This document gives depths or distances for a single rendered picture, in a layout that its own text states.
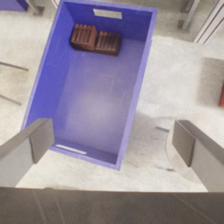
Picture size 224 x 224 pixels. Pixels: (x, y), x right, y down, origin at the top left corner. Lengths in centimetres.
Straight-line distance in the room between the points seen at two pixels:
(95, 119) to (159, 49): 62
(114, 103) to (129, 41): 33
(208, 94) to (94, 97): 67
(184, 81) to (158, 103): 20
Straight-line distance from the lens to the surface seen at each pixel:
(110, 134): 76
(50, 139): 17
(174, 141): 16
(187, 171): 77
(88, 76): 83
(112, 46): 80
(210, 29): 107
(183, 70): 108
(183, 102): 103
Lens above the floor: 97
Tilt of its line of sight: 79 degrees down
